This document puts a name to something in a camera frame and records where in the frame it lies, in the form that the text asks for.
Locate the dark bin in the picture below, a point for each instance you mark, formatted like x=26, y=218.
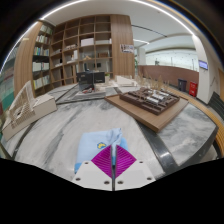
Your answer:
x=182, y=84

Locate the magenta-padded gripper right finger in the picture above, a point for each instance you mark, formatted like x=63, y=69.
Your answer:
x=140, y=173

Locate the curved ceiling light strip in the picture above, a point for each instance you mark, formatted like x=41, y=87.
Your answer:
x=56, y=9

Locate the tall bookshelf with books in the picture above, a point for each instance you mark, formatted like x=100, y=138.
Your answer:
x=6, y=93

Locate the small white building model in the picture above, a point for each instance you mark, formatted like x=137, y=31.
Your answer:
x=125, y=81

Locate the wooden model base board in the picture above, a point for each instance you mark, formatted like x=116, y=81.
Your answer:
x=150, y=120

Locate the dark brown architectural model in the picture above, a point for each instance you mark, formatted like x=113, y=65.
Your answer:
x=146, y=99

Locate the brown reception counter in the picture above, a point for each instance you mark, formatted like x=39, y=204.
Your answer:
x=166, y=73

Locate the bare tree model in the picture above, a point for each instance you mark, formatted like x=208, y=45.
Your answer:
x=151, y=83

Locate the red bin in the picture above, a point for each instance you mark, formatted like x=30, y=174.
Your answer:
x=193, y=89

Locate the grey model base plate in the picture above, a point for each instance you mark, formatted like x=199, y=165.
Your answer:
x=100, y=95

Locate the poster on shelf side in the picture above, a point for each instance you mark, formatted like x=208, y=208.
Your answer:
x=126, y=48

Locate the black building model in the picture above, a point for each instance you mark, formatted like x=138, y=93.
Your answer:
x=88, y=78

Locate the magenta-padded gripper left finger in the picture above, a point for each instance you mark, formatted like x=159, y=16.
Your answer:
x=87, y=173

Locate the wooden shelf unit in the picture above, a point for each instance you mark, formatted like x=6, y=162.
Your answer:
x=120, y=33

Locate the light blue towel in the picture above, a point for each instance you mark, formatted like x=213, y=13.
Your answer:
x=93, y=140

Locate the white architectural model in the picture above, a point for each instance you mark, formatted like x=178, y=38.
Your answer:
x=40, y=106

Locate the wall-mounted screen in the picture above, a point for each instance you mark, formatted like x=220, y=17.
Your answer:
x=203, y=64

